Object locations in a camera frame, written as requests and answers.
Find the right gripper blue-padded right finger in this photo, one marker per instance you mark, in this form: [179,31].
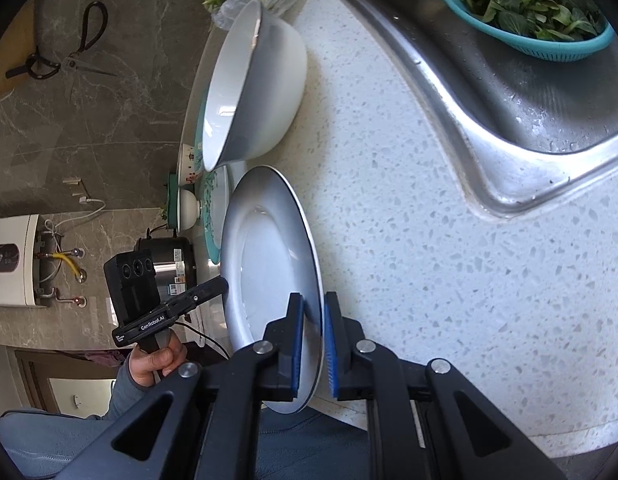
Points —
[346,379]

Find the left hand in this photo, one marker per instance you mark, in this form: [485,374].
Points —
[143,366]

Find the small white cup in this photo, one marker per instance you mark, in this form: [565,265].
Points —
[188,210]

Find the large white bowl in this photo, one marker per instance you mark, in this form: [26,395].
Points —
[256,88]

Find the white water heater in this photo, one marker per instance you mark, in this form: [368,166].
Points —
[18,267]

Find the stainless steel sink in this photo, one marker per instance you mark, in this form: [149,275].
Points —
[520,131]

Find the teal colander with greens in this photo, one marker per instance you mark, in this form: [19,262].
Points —
[552,30]

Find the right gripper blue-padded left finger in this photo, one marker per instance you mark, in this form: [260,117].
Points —
[280,380]

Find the teal floral rim plate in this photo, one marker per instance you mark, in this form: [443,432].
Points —
[215,196]

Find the small floral white bowl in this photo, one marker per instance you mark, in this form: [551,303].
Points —
[187,170]

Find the grey sleeve left forearm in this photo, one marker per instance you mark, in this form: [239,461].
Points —
[40,444]

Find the plain white plate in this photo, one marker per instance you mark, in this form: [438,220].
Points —
[267,253]

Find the black handled scissors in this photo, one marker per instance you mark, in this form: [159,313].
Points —
[39,68]

